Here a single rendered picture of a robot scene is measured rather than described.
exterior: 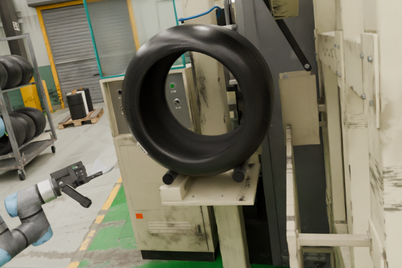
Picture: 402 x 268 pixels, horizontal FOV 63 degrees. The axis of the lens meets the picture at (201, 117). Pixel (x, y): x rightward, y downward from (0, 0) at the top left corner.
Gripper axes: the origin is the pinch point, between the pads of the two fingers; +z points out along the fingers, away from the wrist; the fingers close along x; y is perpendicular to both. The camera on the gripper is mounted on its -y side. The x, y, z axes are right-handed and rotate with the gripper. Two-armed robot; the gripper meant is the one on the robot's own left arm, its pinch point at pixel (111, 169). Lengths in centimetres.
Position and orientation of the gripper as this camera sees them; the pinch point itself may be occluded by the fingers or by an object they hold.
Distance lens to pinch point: 127.6
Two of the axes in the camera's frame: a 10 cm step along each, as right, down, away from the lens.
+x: -3.3, 1.8, 9.3
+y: -4.0, -9.2, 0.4
